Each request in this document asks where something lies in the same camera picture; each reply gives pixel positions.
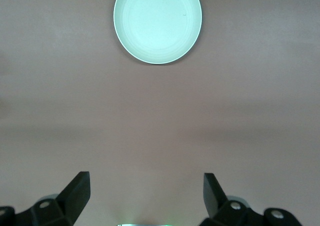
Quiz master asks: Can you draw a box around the pale green round plate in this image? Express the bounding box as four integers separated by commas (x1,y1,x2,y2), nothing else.
113,0,203,65

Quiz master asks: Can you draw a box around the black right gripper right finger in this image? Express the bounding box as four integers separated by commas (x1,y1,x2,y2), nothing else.
199,172,303,226

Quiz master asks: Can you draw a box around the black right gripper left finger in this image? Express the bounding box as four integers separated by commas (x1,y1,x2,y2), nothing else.
0,171,91,226

